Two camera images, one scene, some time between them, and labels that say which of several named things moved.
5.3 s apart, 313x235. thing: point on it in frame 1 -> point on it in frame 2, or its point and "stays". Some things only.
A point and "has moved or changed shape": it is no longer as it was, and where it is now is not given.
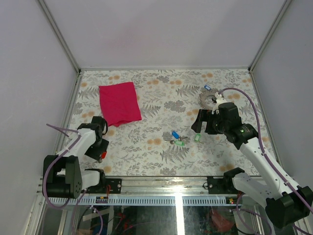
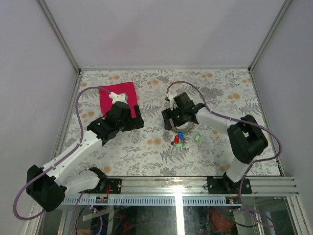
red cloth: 120,103 stays
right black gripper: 205,115 -> 168,114
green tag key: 197,136 stays
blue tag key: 175,134 -> 181,135
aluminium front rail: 154,192 stays
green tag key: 177,142 has moved or changed shape
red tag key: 102,156 -> 176,139
